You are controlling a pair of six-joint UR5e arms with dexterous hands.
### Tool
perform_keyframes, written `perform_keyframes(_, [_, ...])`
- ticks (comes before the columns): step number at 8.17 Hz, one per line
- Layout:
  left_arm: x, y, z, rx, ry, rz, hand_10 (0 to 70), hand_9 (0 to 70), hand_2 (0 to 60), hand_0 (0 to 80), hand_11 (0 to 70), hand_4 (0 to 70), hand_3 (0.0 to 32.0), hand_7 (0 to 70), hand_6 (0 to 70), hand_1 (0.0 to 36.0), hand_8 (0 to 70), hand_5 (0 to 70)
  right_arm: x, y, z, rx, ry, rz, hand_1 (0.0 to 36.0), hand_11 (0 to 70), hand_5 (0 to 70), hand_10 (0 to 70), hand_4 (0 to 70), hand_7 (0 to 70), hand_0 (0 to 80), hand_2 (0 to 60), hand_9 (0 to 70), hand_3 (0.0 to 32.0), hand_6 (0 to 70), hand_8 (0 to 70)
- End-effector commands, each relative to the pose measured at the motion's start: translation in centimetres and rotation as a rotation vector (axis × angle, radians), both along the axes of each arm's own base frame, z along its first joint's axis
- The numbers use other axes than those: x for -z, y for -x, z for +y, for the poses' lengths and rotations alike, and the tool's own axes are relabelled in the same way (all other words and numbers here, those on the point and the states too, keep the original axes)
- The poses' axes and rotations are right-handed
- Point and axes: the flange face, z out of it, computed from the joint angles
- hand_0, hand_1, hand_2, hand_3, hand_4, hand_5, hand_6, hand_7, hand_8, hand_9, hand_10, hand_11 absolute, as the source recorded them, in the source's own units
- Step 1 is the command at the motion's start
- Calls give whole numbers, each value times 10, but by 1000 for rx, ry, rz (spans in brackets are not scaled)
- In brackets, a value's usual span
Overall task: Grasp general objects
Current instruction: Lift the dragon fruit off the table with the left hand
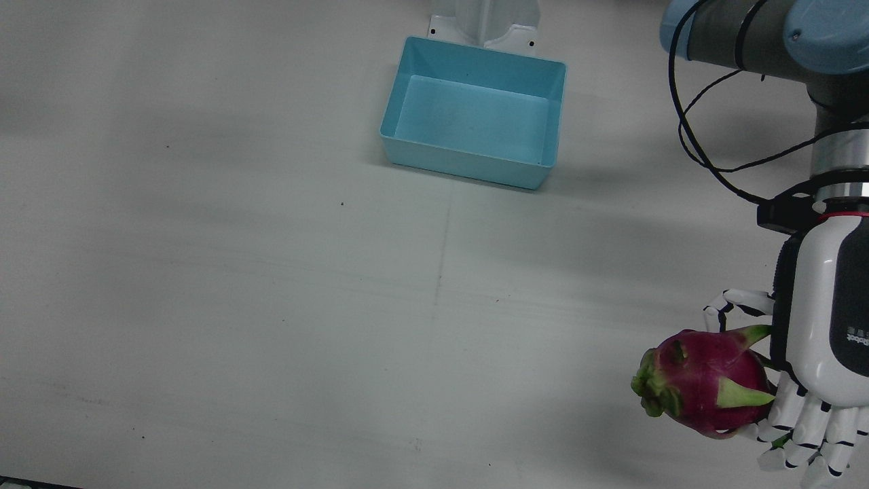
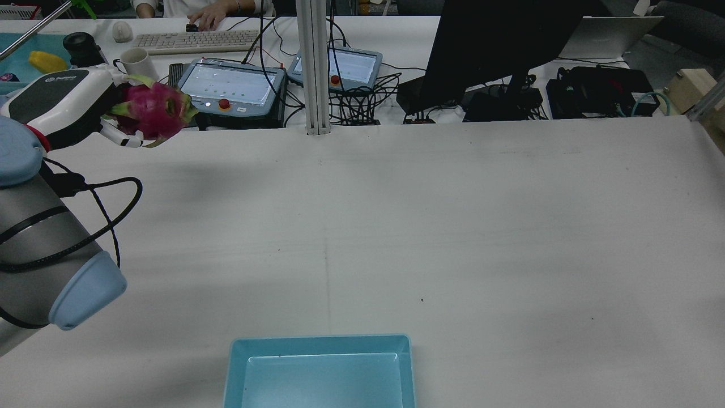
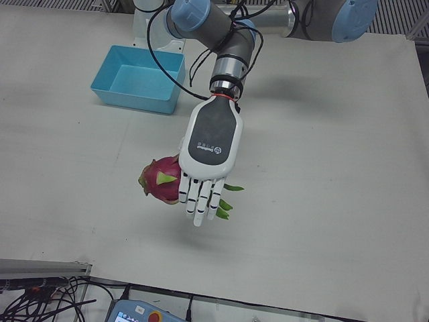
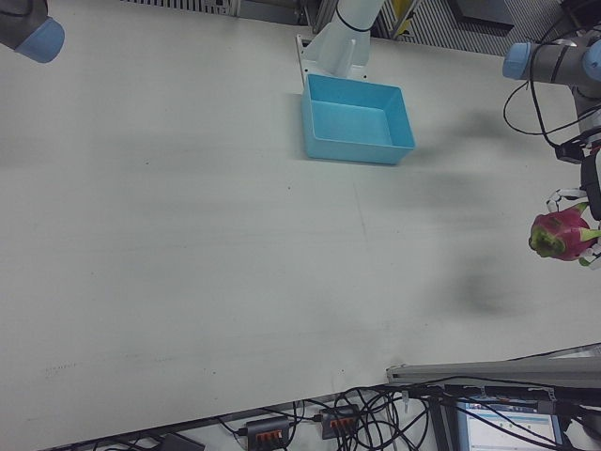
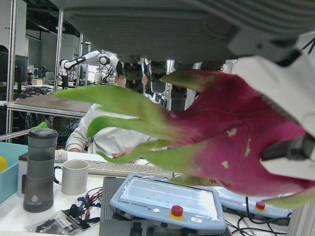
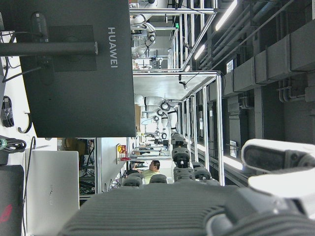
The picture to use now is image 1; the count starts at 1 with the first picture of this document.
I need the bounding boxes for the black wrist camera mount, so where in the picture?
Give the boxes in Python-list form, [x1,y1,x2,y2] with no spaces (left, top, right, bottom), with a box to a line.
[757,178,829,235]

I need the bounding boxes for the pink dragon fruit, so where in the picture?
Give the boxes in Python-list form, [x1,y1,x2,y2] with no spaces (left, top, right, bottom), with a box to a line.
[631,325,778,439]

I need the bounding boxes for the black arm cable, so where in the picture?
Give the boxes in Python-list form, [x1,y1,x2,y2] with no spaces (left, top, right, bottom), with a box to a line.
[668,0,836,204]

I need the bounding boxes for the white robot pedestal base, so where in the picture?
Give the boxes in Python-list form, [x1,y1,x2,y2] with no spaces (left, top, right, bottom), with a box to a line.
[427,0,542,52]

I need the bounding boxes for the light blue plastic bin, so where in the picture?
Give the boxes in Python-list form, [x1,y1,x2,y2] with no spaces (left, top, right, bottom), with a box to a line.
[379,35,568,191]

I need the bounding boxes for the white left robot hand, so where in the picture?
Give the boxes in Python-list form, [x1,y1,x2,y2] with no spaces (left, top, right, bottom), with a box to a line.
[703,211,869,489]

